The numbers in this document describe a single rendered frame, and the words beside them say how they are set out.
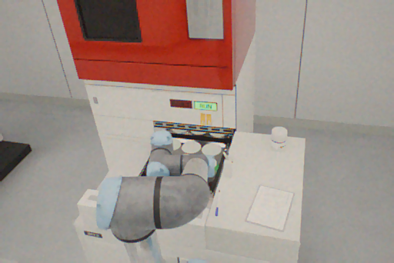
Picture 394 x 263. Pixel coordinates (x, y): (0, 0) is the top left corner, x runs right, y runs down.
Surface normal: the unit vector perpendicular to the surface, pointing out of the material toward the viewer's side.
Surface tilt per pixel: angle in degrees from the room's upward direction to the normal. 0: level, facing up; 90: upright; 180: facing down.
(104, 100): 90
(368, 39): 90
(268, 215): 0
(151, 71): 90
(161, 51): 90
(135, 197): 33
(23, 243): 0
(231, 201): 0
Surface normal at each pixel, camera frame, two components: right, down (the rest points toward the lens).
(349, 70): -0.27, 0.57
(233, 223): -0.07, -0.82
